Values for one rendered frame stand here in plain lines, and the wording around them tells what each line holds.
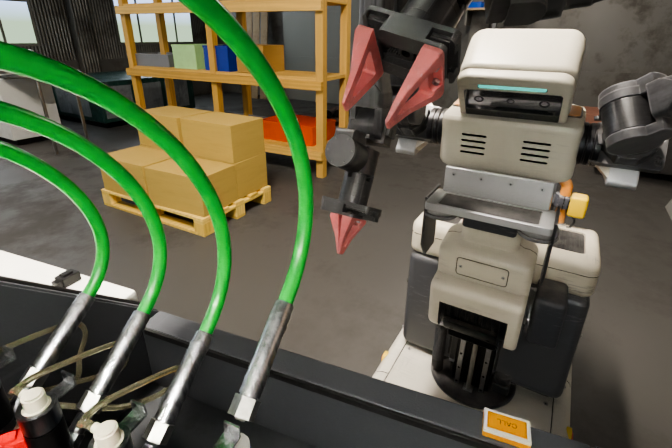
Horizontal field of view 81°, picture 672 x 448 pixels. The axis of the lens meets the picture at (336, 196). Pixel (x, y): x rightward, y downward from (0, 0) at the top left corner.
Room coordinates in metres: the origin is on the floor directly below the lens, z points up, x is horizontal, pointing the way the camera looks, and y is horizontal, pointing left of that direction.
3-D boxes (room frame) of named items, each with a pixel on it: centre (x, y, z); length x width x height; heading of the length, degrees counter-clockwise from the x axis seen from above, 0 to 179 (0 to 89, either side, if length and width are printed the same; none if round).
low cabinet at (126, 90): (7.07, 3.76, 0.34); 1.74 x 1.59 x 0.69; 150
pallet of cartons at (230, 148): (3.15, 1.28, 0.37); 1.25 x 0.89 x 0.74; 57
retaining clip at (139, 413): (0.21, 0.16, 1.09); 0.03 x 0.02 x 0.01; 159
